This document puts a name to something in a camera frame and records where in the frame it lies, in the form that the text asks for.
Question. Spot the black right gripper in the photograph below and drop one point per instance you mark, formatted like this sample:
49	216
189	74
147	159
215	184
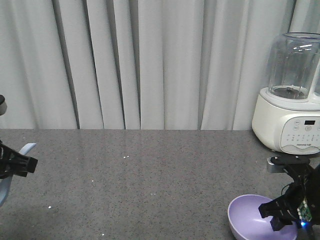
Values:
305	188

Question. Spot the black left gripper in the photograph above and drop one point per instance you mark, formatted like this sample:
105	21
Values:
15	163

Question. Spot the light blue plastic spoon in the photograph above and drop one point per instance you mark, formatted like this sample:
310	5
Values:
5	184

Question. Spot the purple plastic bowl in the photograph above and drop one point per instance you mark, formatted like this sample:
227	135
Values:
246	223

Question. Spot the white blender with glass jar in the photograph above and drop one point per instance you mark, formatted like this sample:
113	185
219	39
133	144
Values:
287	112

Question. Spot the white pleated curtain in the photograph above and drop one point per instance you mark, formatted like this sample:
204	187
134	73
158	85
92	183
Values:
140	64

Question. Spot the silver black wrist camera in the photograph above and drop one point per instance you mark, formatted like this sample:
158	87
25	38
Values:
276	164

